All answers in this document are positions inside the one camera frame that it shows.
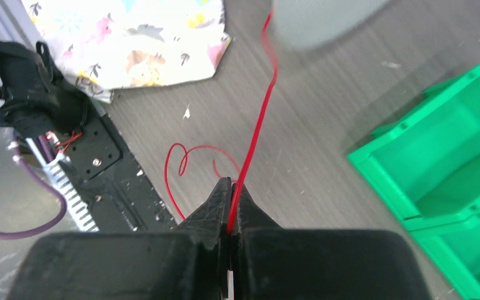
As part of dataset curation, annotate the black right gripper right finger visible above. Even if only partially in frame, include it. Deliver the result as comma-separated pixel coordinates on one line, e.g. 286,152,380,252
231,189,431,299

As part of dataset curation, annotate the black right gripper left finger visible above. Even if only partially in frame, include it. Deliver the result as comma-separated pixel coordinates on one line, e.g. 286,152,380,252
8,177,233,299

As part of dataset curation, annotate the red wire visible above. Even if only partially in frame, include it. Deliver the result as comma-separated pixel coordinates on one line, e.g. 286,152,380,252
163,11,279,235

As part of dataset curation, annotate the green middle bin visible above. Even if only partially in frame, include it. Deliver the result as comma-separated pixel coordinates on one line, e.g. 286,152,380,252
409,212,480,299

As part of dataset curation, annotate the green bin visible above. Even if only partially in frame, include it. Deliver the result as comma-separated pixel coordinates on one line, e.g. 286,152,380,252
348,64,480,224
409,212,480,299

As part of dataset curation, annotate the green left bin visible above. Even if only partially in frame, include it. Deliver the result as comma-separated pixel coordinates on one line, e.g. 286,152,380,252
348,64,480,224

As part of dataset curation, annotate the white patterned cloth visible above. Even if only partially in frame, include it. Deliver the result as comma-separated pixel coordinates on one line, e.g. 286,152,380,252
23,0,231,103

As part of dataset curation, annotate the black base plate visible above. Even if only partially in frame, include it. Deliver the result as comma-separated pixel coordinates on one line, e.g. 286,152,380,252
59,100,177,233

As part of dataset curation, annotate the white slotted cable duct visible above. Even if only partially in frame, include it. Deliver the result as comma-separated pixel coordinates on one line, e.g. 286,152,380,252
26,138,99,233

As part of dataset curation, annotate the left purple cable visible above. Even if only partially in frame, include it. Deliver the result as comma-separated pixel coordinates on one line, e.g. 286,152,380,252
0,132,68,241

